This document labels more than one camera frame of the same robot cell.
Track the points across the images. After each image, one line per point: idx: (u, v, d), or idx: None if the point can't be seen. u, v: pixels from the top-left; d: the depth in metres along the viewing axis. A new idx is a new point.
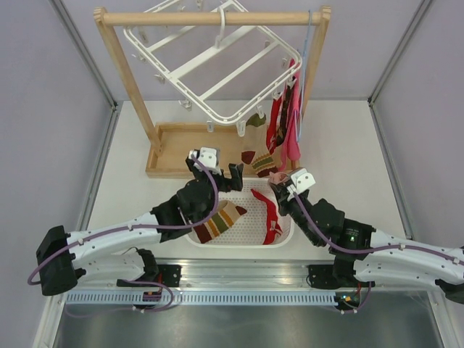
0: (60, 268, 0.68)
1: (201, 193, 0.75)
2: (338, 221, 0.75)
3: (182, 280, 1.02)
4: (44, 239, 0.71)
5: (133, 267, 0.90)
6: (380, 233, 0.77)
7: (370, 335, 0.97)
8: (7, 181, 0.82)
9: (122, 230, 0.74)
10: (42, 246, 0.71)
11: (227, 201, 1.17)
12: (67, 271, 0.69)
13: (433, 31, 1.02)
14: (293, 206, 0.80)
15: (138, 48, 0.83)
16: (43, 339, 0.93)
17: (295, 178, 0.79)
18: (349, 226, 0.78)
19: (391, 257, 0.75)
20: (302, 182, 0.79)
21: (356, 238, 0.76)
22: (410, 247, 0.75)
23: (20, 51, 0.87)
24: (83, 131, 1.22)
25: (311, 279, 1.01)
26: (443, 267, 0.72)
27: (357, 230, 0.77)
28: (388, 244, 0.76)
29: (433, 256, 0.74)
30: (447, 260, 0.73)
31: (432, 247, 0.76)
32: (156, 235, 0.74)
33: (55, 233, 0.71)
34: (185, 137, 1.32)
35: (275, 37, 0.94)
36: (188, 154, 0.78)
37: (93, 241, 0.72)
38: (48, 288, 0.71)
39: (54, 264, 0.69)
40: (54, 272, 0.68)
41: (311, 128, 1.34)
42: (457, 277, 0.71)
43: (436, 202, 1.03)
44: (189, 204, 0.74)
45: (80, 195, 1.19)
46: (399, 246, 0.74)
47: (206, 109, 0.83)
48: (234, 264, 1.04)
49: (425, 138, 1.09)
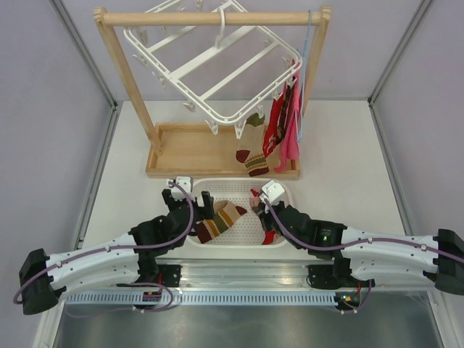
0: (38, 291, 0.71)
1: (183, 215, 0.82)
2: (301, 222, 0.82)
3: (182, 280, 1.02)
4: (26, 261, 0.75)
5: (125, 272, 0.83)
6: (351, 229, 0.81)
7: (370, 335, 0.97)
8: (8, 180, 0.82)
9: (99, 251, 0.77)
10: (22, 268, 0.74)
11: (227, 201, 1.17)
12: (45, 293, 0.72)
13: (433, 31, 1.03)
14: (269, 217, 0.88)
15: (138, 49, 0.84)
16: (43, 339, 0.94)
17: (265, 188, 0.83)
18: (323, 226, 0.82)
19: (363, 251, 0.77)
20: (272, 191, 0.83)
21: (329, 238, 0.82)
22: (378, 238, 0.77)
23: (20, 51, 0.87)
24: (83, 132, 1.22)
25: (311, 279, 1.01)
26: (412, 256, 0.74)
27: (330, 230, 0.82)
28: (358, 239, 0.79)
29: (400, 245, 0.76)
30: (415, 248, 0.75)
31: (402, 237, 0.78)
32: (133, 254, 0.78)
33: (35, 256, 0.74)
34: (185, 137, 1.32)
35: (275, 37, 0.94)
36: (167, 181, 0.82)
37: (72, 263, 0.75)
38: (27, 309, 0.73)
39: (33, 286, 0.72)
40: (34, 293, 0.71)
41: (311, 128, 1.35)
42: (425, 262, 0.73)
43: (436, 202, 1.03)
44: (178, 226, 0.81)
45: (80, 195, 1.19)
46: (368, 239, 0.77)
47: (206, 109, 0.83)
48: (234, 264, 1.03)
49: (424, 138, 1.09)
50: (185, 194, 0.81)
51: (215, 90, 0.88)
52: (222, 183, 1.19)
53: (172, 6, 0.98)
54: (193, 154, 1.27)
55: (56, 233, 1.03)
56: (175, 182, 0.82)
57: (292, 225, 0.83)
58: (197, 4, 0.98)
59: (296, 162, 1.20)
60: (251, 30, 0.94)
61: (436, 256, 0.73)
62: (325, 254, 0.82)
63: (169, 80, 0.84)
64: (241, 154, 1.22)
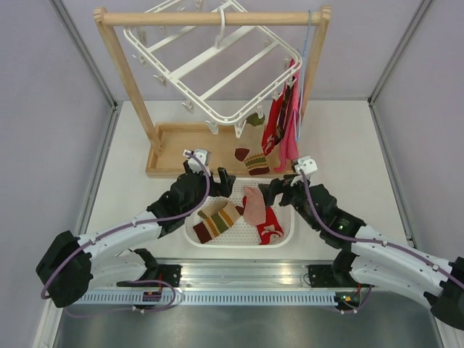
0: (80, 267, 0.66)
1: (187, 183, 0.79)
2: (326, 204, 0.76)
3: (182, 280, 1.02)
4: (52, 247, 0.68)
5: (135, 266, 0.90)
6: (370, 227, 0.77)
7: (370, 335, 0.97)
8: (9, 180, 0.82)
9: (127, 226, 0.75)
10: (48, 254, 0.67)
11: (227, 201, 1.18)
12: (86, 269, 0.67)
13: (433, 30, 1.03)
14: (291, 190, 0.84)
15: (138, 49, 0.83)
16: (43, 339, 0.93)
17: (300, 160, 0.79)
18: (342, 216, 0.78)
19: (373, 251, 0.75)
20: (307, 165, 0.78)
21: (345, 228, 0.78)
22: (393, 246, 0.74)
23: (20, 51, 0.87)
24: (83, 132, 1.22)
25: (310, 279, 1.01)
26: (420, 271, 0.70)
27: (348, 220, 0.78)
28: (373, 238, 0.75)
29: (412, 258, 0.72)
30: (426, 265, 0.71)
31: (418, 251, 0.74)
32: (157, 228, 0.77)
33: (63, 238, 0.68)
34: (185, 137, 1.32)
35: (275, 36, 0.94)
36: (184, 151, 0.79)
37: (104, 239, 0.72)
38: (61, 298, 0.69)
39: (72, 265, 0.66)
40: (77, 270, 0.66)
41: (311, 127, 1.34)
42: (431, 283, 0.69)
43: (436, 201, 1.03)
44: (185, 194, 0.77)
45: (80, 195, 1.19)
46: (382, 242, 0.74)
47: (206, 109, 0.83)
48: (234, 264, 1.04)
49: (424, 139, 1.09)
50: (202, 166, 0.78)
51: (215, 90, 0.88)
52: None
53: (172, 6, 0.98)
54: None
55: (56, 233, 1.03)
56: (191, 155, 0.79)
57: (317, 205, 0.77)
58: (197, 4, 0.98)
59: None
60: (251, 30, 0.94)
61: (445, 280, 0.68)
62: (333, 241, 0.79)
63: (170, 80, 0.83)
64: (240, 152, 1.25)
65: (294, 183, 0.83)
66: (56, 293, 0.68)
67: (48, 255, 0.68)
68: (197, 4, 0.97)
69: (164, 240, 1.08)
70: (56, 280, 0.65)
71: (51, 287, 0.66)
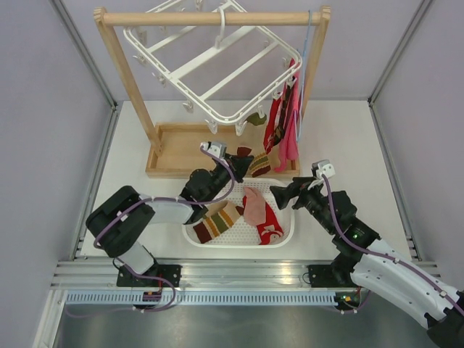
0: (140, 215, 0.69)
1: (199, 180, 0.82)
2: (345, 212, 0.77)
3: (182, 280, 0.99)
4: (114, 198, 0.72)
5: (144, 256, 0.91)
6: (383, 242, 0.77)
7: (368, 335, 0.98)
8: (8, 181, 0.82)
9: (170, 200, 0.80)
10: (109, 204, 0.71)
11: (227, 201, 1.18)
12: (145, 220, 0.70)
13: (432, 30, 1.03)
14: (307, 193, 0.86)
15: (138, 50, 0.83)
16: (43, 339, 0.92)
17: (320, 165, 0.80)
18: (357, 226, 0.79)
19: (383, 266, 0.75)
20: (326, 170, 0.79)
21: (359, 238, 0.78)
22: (404, 264, 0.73)
23: (19, 51, 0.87)
24: (84, 133, 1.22)
25: (310, 278, 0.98)
26: (427, 294, 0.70)
27: (363, 231, 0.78)
28: (386, 254, 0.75)
29: (420, 280, 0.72)
30: (434, 290, 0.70)
31: (429, 274, 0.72)
32: (190, 211, 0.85)
33: (125, 191, 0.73)
34: (185, 137, 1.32)
35: (275, 37, 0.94)
36: (200, 146, 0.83)
37: (159, 201, 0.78)
38: (112, 249, 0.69)
39: (131, 214, 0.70)
40: (138, 217, 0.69)
41: (311, 128, 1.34)
42: (436, 307, 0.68)
43: (434, 201, 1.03)
44: (199, 191, 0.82)
45: (81, 195, 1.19)
46: (394, 259, 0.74)
47: (207, 109, 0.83)
48: (234, 264, 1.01)
49: (424, 139, 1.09)
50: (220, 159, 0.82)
51: (216, 90, 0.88)
52: None
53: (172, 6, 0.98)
54: (194, 154, 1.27)
55: (57, 233, 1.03)
56: (207, 149, 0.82)
57: (336, 209, 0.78)
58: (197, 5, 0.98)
59: (296, 162, 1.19)
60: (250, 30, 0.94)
61: (450, 307, 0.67)
62: (344, 247, 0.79)
63: (170, 80, 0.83)
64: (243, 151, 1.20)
65: (311, 188, 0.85)
66: (106, 243, 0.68)
67: (106, 204, 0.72)
68: (197, 6, 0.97)
69: (164, 240, 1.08)
70: (114, 227, 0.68)
71: (107, 234, 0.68)
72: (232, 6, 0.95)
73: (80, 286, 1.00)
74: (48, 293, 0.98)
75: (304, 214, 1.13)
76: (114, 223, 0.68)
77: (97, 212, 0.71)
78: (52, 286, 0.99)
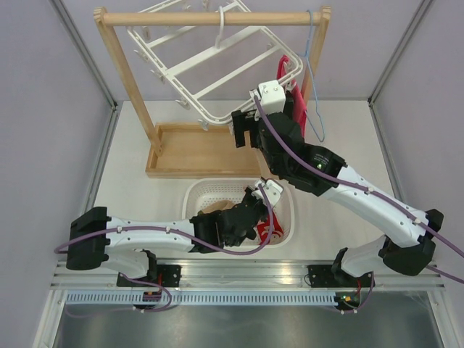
0: (92, 249, 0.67)
1: (238, 216, 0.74)
2: (287, 131, 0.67)
3: (182, 280, 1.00)
4: (86, 215, 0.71)
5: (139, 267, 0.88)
6: (349, 170, 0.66)
7: (370, 336, 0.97)
8: (8, 180, 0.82)
9: (160, 229, 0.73)
10: (82, 220, 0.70)
11: (227, 201, 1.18)
12: (98, 254, 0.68)
13: (432, 32, 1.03)
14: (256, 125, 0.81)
15: (138, 43, 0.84)
16: (43, 339, 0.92)
17: (264, 86, 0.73)
18: (316, 154, 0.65)
19: (354, 199, 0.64)
20: (270, 92, 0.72)
21: (324, 167, 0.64)
22: (377, 193, 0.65)
23: (20, 51, 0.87)
24: (83, 133, 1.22)
25: (310, 279, 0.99)
26: (402, 224, 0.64)
27: (325, 158, 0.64)
28: (356, 183, 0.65)
29: (391, 209, 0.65)
30: (407, 218, 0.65)
31: (399, 201, 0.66)
32: (189, 244, 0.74)
33: (96, 214, 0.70)
34: (185, 137, 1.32)
35: (278, 40, 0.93)
36: (257, 180, 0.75)
37: (130, 233, 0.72)
38: (71, 264, 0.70)
39: (88, 242, 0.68)
40: (88, 251, 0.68)
41: (309, 128, 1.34)
42: (409, 237, 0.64)
43: (431, 201, 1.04)
44: (230, 228, 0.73)
45: (81, 194, 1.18)
46: (367, 189, 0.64)
47: (199, 107, 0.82)
48: (234, 264, 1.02)
49: (424, 138, 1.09)
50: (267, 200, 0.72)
51: (209, 91, 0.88)
52: (217, 184, 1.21)
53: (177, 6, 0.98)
54: (194, 155, 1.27)
55: (57, 233, 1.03)
56: (262, 187, 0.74)
57: (278, 133, 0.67)
58: (204, 5, 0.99)
59: None
60: (254, 32, 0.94)
61: (423, 233, 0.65)
62: (307, 180, 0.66)
63: (166, 77, 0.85)
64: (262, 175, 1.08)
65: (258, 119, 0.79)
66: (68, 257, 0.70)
67: (80, 218, 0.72)
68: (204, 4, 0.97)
69: None
70: (77, 245, 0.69)
71: (71, 248, 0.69)
72: (238, 6, 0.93)
73: (82, 286, 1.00)
74: (48, 293, 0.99)
75: (304, 214, 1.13)
76: (75, 243, 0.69)
77: (75, 222, 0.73)
78: (52, 286, 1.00)
